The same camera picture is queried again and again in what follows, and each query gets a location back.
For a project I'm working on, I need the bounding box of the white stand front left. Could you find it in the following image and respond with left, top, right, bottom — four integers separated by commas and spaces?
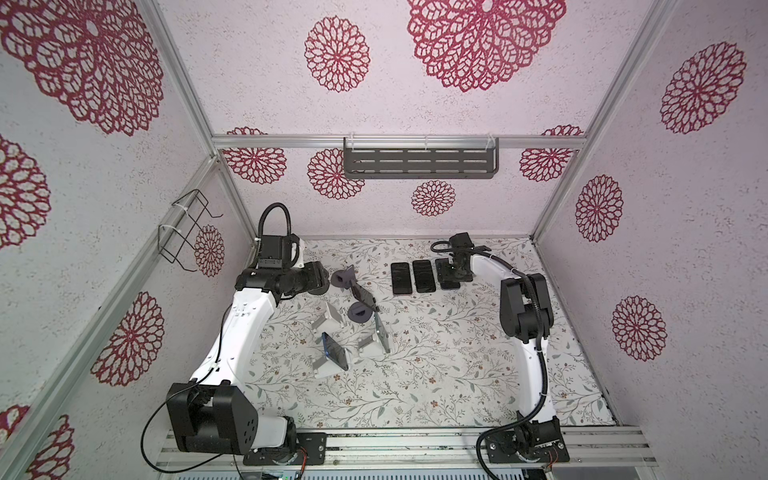
313, 350, 349, 379

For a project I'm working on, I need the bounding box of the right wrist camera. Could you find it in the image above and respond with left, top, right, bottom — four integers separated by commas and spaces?
448, 232, 490, 255

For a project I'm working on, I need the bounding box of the blue phone front stand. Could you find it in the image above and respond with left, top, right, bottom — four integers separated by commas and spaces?
321, 332, 349, 371

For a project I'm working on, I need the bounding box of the green phone right stand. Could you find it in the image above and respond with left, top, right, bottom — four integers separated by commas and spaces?
374, 312, 391, 354

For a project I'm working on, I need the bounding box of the dark phone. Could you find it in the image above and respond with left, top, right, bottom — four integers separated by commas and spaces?
350, 281, 379, 312

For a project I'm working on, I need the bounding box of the silver stand upper left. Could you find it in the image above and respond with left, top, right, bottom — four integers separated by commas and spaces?
312, 301, 345, 334

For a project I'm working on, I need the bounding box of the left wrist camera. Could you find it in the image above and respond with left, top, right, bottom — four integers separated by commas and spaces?
255, 234, 304, 270

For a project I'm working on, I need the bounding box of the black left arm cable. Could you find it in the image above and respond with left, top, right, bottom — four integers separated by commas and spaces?
140, 302, 241, 475

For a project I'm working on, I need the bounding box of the dark round stand back right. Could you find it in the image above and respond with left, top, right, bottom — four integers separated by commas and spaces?
330, 266, 357, 290

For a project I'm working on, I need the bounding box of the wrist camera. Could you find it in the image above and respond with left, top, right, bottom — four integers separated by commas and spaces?
255, 234, 304, 270
448, 232, 490, 255

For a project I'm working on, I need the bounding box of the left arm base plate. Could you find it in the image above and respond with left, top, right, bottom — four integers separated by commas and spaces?
243, 432, 328, 467

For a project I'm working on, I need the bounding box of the silver white stand right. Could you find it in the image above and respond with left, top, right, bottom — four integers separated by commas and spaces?
357, 332, 386, 359

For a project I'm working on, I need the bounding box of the dark round stand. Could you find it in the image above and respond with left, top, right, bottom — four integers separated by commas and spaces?
330, 266, 357, 290
347, 302, 374, 324

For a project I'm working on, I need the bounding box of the dark round stand centre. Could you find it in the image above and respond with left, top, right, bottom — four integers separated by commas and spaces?
347, 302, 374, 324

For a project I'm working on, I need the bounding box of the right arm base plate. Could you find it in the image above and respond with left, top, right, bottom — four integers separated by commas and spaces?
485, 431, 571, 465

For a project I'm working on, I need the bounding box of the black phone purple edge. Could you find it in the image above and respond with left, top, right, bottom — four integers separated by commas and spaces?
390, 262, 413, 296

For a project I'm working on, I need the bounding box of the grey slotted wall shelf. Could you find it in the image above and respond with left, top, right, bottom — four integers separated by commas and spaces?
342, 138, 500, 180

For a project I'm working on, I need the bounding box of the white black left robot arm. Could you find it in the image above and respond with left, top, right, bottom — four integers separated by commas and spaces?
166, 261, 330, 461

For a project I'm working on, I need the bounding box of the blue edged phone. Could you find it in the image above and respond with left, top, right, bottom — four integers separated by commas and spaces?
435, 258, 461, 290

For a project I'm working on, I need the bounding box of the black wire wall rack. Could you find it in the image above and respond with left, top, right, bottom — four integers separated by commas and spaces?
156, 189, 225, 278

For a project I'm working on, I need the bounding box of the aluminium front rail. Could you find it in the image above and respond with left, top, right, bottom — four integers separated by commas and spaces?
154, 425, 660, 472

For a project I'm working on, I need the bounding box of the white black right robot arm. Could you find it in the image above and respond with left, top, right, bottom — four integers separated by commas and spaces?
446, 232, 560, 454

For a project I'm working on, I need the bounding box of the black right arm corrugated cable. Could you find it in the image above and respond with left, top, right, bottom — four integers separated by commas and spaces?
429, 239, 550, 480

